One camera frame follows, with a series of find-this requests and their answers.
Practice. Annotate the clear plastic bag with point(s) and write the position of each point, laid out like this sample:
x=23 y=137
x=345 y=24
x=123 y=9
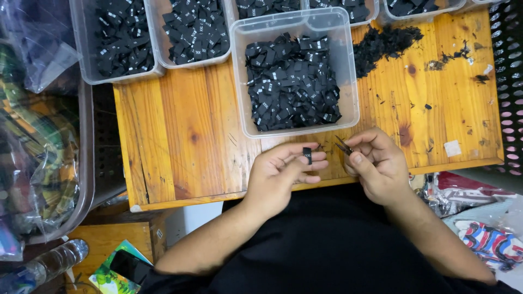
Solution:
x=36 y=36

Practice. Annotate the black fabric size tag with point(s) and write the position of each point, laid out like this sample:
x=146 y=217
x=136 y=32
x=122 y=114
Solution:
x=307 y=155

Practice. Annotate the heap of bagged garments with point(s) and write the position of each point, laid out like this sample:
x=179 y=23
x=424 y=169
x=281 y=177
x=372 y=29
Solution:
x=478 y=220

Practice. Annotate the person's left hand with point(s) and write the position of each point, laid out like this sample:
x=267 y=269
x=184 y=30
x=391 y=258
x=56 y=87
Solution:
x=271 y=179

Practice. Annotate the clear plastic water bottle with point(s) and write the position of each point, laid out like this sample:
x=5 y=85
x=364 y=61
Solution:
x=45 y=263

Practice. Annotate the colourful green booklet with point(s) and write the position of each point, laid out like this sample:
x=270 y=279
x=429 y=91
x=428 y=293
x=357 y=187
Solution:
x=108 y=281

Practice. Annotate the grey bin of bagged fabrics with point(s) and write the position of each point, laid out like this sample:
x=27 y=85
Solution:
x=36 y=155

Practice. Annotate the black perforated crate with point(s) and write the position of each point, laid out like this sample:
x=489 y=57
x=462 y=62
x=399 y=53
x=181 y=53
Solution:
x=107 y=147

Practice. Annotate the pile of black labels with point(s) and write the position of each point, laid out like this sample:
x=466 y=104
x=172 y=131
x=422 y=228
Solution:
x=122 y=41
x=292 y=81
x=196 y=30
x=265 y=6
x=412 y=6
x=347 y=8

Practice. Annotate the black smartphone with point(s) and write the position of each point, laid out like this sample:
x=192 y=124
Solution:
x=128 y=265

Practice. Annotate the clear plastic container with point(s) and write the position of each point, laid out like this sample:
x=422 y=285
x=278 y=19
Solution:
x=231 y=6
x=245 y=81
x=374 y=12
x=421 y=15
x=83 y=49
x=157 y=41
x=486 y=2

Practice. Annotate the wooden box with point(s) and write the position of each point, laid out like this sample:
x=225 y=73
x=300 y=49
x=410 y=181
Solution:
x=110 y=237

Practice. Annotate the small metal thread snips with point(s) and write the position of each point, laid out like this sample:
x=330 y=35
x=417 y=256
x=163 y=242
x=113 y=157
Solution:
x=343 y=146

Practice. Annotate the scattered black thread bits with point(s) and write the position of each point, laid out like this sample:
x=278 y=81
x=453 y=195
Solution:
x=461 y=53

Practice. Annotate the white paper scrap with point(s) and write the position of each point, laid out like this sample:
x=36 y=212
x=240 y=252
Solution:
x=452 y=148

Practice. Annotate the person's right hand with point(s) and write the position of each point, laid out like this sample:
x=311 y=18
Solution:
x=382 y=171

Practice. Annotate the person's black shirt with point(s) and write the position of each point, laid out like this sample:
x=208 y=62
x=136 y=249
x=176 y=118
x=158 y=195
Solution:
x=327 y=245

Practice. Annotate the black perforated basket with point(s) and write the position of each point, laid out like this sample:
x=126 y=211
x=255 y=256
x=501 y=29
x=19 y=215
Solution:
x=508 y=81

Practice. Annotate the heap of black cut scraps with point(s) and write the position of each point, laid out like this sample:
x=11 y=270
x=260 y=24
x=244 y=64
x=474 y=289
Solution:
x=380 y=45

